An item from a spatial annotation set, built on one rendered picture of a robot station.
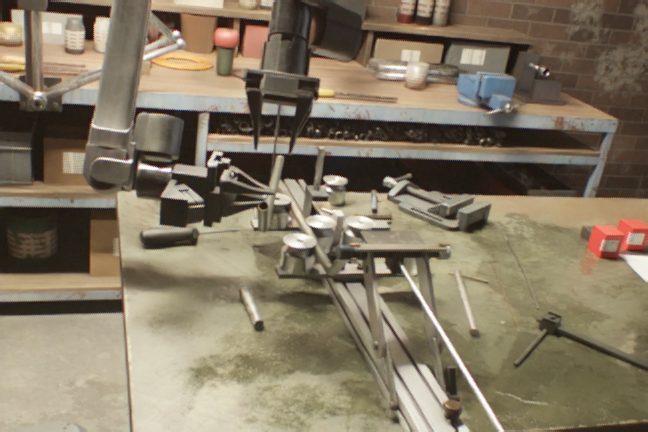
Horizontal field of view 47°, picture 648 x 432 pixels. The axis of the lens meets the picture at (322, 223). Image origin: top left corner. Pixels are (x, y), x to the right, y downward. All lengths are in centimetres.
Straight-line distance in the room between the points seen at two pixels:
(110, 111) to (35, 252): 170
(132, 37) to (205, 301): 41
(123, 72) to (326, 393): 56
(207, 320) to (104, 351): 152
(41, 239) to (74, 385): 61
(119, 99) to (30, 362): 151
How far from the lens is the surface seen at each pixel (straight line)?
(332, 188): 150
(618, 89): 409
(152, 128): 114
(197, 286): 115
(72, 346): 260
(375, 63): 305
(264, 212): 95
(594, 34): 391
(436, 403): 92
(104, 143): 113
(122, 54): 117
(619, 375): 116
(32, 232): 277
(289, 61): 100
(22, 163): 257
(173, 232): 126
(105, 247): 270
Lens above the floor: 144
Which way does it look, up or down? 23 degrees down
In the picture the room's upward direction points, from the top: 8 degrees clockwise
